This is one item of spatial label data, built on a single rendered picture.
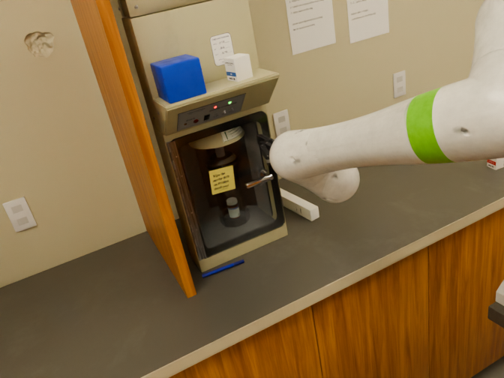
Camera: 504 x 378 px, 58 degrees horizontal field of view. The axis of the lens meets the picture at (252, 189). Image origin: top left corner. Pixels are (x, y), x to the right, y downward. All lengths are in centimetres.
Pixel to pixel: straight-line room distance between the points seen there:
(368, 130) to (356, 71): 131
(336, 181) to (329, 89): 106
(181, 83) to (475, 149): 70
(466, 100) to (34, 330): 129
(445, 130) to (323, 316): 86
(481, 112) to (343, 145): 25
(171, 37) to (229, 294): 72
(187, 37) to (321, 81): 87
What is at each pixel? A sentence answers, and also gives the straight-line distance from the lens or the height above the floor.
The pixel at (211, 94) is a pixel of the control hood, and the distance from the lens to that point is 116.
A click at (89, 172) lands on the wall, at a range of 171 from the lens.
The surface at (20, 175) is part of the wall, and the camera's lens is 170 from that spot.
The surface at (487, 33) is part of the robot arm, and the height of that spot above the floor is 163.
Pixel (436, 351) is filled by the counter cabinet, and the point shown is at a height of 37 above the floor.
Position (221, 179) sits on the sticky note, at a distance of 135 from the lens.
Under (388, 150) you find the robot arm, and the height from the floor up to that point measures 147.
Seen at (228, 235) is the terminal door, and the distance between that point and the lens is 143.
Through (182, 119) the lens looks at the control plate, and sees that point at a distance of 120.
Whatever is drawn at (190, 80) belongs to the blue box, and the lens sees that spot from 115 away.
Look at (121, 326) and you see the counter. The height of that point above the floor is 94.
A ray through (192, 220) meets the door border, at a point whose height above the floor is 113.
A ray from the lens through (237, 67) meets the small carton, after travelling 122.
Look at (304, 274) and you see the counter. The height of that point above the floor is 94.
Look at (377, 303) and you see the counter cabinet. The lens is 155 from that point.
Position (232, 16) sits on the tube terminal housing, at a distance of 130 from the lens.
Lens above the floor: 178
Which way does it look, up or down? 26 degrees down
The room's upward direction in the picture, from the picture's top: 11 degrees counter-clockwise
